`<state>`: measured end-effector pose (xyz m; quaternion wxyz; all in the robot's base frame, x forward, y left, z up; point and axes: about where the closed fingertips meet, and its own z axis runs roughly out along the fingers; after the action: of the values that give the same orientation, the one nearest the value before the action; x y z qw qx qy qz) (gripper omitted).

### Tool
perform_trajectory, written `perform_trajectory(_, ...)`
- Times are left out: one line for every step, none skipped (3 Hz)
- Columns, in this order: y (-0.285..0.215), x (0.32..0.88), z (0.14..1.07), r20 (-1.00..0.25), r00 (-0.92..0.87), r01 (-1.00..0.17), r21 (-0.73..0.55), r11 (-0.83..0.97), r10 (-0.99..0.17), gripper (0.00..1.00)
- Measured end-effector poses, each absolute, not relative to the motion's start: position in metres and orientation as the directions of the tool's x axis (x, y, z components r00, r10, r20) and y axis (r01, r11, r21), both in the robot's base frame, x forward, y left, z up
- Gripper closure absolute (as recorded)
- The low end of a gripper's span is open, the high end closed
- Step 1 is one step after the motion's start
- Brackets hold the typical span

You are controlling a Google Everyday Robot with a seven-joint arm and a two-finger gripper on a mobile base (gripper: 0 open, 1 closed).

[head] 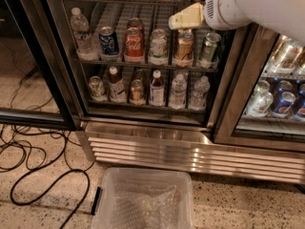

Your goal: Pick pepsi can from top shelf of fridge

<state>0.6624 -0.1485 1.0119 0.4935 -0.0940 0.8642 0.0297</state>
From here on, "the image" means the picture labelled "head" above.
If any clear water bottle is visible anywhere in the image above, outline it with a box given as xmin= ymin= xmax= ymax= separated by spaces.
xmin=189 ymin=76 xmax=210 ymax=111
xmin=169 ymin=73 xmax=187 ymax=110

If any clear water bottle middle shelf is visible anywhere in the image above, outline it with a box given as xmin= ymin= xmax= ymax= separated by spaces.
xmin=71 ymin=8 xmax=98 ymax=61

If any stainless steel glass-door fridge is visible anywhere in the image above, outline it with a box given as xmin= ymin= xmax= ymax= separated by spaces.
xmin=12 ymin=0 xmax=305 ymax=185

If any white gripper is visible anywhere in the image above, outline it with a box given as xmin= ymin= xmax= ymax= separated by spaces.
xmin=169 ymin=0 xmax=251 ymax=31

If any gold can bottom shelf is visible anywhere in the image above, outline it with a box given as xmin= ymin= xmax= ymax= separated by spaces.
xmin=130 ymin=79 xmax=146 ymax=105

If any red coca-cola can front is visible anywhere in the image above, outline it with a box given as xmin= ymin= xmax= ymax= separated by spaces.
xmin=124 ymin=28 xmax=144 ymax=63

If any clear water bottle bottom right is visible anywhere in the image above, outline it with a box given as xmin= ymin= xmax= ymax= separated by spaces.
xmin=189 ymin=76 xmax=210 ymax=111

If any blue pepsi can right compartment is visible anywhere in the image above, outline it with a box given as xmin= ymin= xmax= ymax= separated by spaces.
xmin=271 ymin=92 xmax=295 ymax=117

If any purple juice bottle white cap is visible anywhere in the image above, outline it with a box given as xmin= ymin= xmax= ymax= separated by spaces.
xmin=149 ymin=70 xmax=165 ymax=106

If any red cola can behind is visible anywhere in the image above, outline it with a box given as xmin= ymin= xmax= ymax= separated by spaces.
xmin=127 ymin=17 xmax=145 ymax=32

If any bubble wrap sheet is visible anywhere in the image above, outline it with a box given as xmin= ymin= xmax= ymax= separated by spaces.
xmin=109 ymin=182 xmax=178 ymax=229

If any black floor cable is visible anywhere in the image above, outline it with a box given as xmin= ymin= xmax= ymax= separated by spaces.
xmin=0 ymin=38 xmax=95 ymax=229

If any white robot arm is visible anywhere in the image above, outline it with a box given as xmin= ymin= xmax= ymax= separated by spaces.
xmin=169 ymin=0 xmax=305 ymax=44

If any clear plastic storage bin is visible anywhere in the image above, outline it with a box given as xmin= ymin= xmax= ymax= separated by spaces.
xmin=91 ymin=168 xmax=194 ymax=229

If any open fridge glass door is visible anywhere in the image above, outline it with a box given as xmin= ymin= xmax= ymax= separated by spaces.
xmin=0 ymin=0 xmax=80 ymax=131

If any gold soda can front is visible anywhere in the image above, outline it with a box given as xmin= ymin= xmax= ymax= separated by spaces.
xmin=173 ymin=31 xmax=194 ymax=67

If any clear water bottle bottom middle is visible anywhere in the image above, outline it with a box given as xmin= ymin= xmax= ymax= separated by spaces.
xmin=169 ymin=73 xmax=187 ymax=110

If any white green can bottom shelf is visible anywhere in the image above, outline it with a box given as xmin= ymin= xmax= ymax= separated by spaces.
xmin=89 ymin=75 xmax=107 ymax=102

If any blue pepsi can middle shelf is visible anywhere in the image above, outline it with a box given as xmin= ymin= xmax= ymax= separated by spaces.
xmin=98 ymin=26 xmax=119 ymax=61

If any dark bottle behind gold can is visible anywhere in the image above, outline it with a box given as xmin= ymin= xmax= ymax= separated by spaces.
xmin=132 ymin=69 xmax=147 ymax=83

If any brown tea bottle white cap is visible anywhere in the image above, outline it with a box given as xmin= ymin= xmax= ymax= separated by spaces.
xmin=108 ymin=66 xmax=127 ymax=103

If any blue pepsi can far right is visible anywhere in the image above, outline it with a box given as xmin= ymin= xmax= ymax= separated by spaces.
xmin=293 ymin=97 xmax=305 ymax=121

